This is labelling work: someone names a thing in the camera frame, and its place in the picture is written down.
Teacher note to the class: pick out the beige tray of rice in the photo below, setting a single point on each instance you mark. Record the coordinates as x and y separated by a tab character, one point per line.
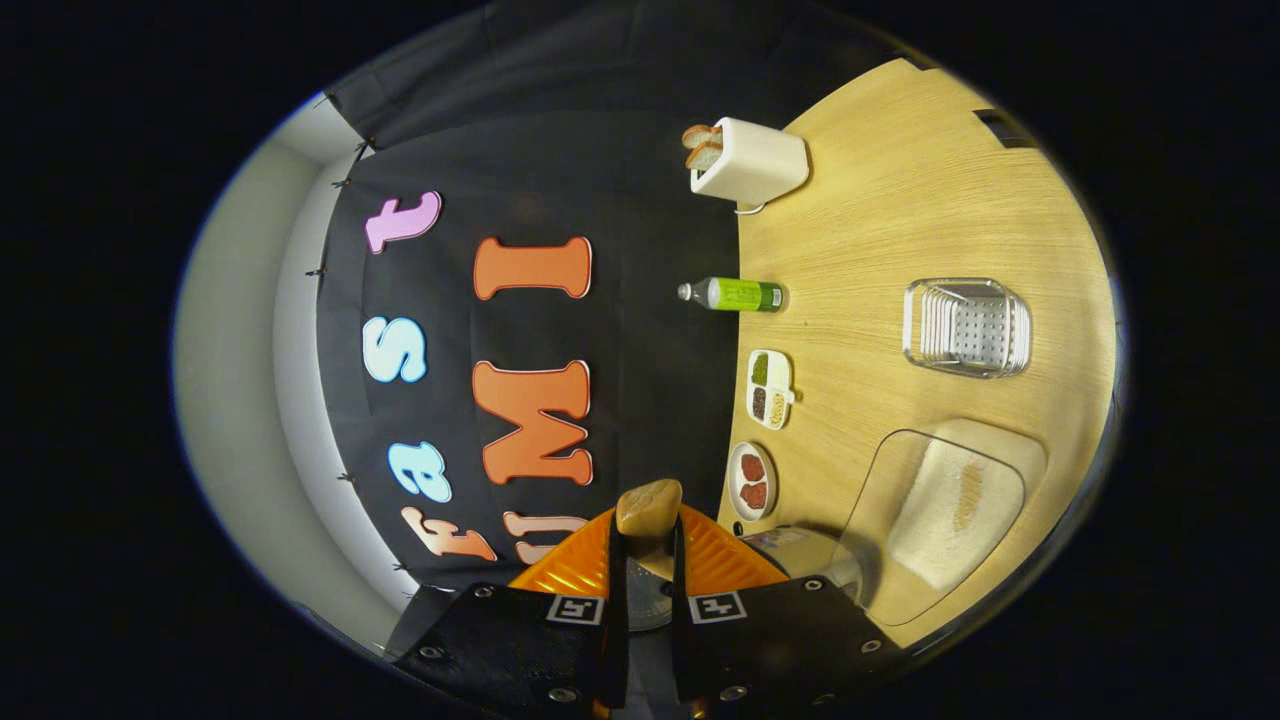
950	500

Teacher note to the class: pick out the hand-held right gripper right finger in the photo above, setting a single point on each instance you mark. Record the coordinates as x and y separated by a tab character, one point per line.
684	650

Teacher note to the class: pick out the round white plate red food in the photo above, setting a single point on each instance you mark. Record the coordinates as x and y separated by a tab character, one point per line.
752	482

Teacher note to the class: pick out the small black box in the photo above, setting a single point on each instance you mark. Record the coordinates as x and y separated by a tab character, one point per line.
1000	128

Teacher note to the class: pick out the clear chopstick holder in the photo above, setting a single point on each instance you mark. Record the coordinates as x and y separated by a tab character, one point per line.
968	328

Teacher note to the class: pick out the wooden spoon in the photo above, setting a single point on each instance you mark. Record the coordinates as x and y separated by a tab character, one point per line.
648	510

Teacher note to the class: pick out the white divided dish of beans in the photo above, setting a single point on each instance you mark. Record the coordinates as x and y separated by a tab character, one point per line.
769	388

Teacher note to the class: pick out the white toaster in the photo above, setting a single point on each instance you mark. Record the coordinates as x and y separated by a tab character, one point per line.
755	160

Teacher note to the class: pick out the green drink bottle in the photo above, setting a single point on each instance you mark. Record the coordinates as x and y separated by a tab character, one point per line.
740	295

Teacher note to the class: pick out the black backdrop cloth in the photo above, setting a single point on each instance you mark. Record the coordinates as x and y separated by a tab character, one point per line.
640	200

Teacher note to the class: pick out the toasted bread slices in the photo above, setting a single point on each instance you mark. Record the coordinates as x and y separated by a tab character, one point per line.
703	145

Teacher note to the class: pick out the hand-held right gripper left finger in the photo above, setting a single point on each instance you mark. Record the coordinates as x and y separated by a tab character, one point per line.
616	650

